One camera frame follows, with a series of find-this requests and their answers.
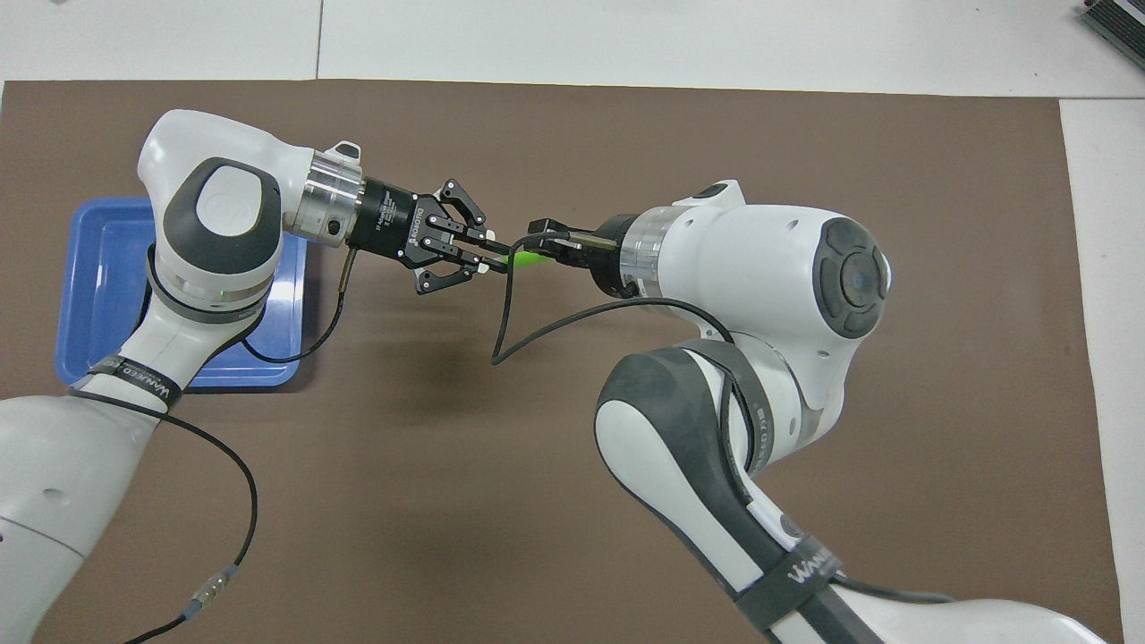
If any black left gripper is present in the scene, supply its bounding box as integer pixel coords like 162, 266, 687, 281
343, 178, 513, 296

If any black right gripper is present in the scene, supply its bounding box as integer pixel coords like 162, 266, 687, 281
526, 213, 638, 301

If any brown table mat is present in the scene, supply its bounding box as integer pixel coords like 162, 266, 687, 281
0, 79, 1124, 644

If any blue plastic tray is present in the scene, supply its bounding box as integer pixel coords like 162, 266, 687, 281
54, 196, 310, 390

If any grey ribbed device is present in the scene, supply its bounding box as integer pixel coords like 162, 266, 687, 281
1081, 0, 1145, 47

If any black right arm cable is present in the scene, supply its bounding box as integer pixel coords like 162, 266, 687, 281
491, 230, 958, 605

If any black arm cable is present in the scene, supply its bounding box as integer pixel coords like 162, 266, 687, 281
491, 230, 958, 605
237, 249, 360, 365

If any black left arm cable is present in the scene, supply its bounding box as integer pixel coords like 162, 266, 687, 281
237, 249, 360, 365

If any black cable with metal plug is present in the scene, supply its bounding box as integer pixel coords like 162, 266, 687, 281
67, 386, 260, 644

